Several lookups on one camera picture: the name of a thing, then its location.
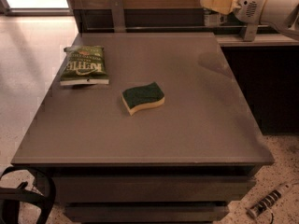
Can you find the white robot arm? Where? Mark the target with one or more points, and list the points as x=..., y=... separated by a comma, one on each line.
x=281, y=15

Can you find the upper grey drawer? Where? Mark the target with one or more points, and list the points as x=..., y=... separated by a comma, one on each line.
x=135, y=189

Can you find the grey drawer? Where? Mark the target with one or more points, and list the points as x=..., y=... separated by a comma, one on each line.
x=135, y=189
x=143, y=213

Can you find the green yellow sponge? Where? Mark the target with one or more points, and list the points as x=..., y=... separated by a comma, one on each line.
x=143, y=97

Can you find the left metal bracket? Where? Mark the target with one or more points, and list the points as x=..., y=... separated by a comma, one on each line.
x=118, y=17

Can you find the horizontal metal rail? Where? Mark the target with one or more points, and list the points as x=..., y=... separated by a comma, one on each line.
x=166, y=28

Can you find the green chip bag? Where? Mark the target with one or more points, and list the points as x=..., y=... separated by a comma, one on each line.
x=85, y=65

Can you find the metal bracket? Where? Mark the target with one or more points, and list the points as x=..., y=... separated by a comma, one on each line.
x=248, y=32
x=118, y=17

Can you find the lower grey drawer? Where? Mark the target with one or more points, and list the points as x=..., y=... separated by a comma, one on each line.
x=143, y=213

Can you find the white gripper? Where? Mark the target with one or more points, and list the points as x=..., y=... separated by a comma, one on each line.
x=249, y=4

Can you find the right metal bracket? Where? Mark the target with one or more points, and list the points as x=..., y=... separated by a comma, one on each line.
x=248, y=32

